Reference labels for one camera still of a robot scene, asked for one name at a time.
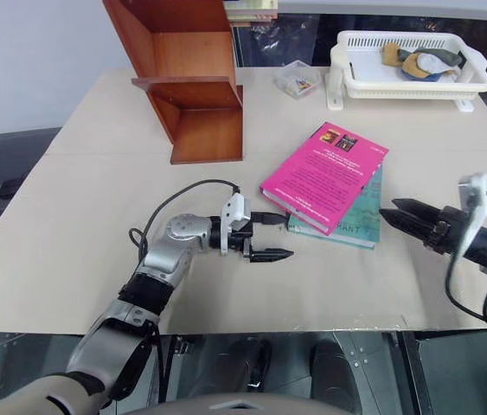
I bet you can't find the brown wooden bookshelf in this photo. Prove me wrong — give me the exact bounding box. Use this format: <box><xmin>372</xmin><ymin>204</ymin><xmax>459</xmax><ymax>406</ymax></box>
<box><xmin>102</xmin><ymin>0</ymin><xmax>245</xmax><ymax>166</ymax></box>

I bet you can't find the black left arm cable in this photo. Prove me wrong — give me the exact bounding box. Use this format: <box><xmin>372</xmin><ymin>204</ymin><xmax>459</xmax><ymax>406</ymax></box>
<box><xmin>128</xmin><ymin>179</ymin><xmax>241</xmax><ymax>262</ymax></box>

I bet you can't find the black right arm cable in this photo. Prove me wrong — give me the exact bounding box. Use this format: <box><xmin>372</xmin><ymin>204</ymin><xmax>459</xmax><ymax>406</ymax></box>
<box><xmin>443</xmin><ymin>241</ymin><xmax>487</xmax><ymax>335</ymax></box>

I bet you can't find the white plastic basket rack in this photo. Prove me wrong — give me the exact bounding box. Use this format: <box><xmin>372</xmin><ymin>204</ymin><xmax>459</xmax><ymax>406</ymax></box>
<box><xmin>326</xmin><ymin>29</ymin><xmax>487</xmax><ymax>113</ymax></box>

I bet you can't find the pink hardcover book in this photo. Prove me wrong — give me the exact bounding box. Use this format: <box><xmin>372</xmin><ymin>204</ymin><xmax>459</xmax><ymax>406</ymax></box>
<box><xmin>259</xmin><ymin>121</ymin><xmax>390</xmax><ymax>237</ymax></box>

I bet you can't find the teal paperback book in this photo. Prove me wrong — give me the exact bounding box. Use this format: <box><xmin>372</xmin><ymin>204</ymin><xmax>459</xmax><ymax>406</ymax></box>
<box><xmin>286</xmin><ymin>162</ymin><xmax>386</xmax><ymax>251</ymax></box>

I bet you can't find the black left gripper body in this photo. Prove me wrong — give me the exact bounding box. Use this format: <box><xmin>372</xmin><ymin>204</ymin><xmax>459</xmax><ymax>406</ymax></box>
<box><xmin>227</xmin><ymin>211</ymin><xmax>266</xmax><ymax>263</ymax></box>

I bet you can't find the white blue yellow cloth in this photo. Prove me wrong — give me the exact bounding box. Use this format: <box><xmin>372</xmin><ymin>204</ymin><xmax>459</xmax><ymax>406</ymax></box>
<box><xmin>400</xmin><ymin>52</ymin><xmax>463</xmax><ymax>84</ymax></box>

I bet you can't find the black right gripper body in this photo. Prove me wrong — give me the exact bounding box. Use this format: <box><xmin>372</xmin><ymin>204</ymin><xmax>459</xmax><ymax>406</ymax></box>
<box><xmin>425</xmin><ymin>206</ymin><xmax>472</xmax><ymax>258</ymax></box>

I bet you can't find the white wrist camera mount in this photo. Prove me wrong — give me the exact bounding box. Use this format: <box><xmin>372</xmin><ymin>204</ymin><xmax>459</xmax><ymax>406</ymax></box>
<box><xmin>456</xmin><ymin>172</ymin><xmax>487</xmax><ymax>261</ymax></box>
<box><xmin>219</xmin><ymin>192</ymin><xmax>253</xmax><ymax>254</ymax></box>

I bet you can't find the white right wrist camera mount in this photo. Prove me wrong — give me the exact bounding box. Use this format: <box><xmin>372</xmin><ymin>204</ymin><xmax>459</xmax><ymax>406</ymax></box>
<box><xmin>456</xmin><ymin>172</ymin><xmax>487</xmax><ymax>261</ymax></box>

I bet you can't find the clear plastic box with bits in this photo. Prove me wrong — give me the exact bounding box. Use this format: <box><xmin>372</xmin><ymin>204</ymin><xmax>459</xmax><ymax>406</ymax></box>
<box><xmin>273</xmin><ymin>60</ymin><xmax>323</xmax><ymax>102</ymax></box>

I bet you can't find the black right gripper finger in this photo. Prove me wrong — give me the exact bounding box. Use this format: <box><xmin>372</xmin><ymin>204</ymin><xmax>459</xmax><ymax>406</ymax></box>
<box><xmin>391</xmin><ymin>197</ymin><xmax>444</xmax><ymax>222</ymax></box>
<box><xmin>378</xmin><ymin>208</ymin><xmax>436</xmax><ymax>246</ymax></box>

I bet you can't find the dark green cloth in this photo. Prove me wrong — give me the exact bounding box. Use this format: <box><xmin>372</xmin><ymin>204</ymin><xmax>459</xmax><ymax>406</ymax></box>
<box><xmin>394</xmin><ymin>45</ymin><xmax>466</xmax><ymax>69</ymax></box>

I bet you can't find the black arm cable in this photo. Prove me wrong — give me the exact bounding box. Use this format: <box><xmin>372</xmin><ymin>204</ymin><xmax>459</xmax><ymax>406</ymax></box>
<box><xmin>128</xmin><ymin>179</ymin><xmax>241</xmax><ymax>262</ymax></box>
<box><xmin>443</xmin><ymin>241</ymin><xmax>487</xmax><ymax>335</ymax></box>

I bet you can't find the stack of books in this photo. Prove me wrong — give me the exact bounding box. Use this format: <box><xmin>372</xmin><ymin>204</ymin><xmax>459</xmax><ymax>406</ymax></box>
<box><xmin>223</xmin><ymin>0</ymin><xmax>279</xmax><ymax>29</ymax></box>

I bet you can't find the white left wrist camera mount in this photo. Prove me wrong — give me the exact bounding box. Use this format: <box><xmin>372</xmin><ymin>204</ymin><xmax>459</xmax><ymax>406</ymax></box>
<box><xmin>219</xmin><ymin>192</ymin><xmax>253</xmax><ymax>254</ymax></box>

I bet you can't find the mustard yellow cloth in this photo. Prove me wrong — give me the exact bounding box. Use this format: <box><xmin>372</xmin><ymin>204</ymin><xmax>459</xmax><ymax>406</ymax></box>
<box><xmin>381</xmin><ymin>41</ymin><xmax>405</xmax><ymax>68</ymax></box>

